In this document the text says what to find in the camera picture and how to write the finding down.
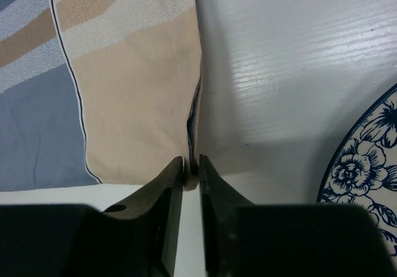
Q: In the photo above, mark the blue floral plate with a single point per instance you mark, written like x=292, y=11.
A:
x=362, y=171

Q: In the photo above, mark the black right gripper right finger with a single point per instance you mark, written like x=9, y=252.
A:
x=245, y=239

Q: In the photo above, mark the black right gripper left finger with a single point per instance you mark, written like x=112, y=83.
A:
x=134, y=237

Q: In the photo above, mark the blue beige plaid cloth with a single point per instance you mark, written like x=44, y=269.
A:
x=97, y=91

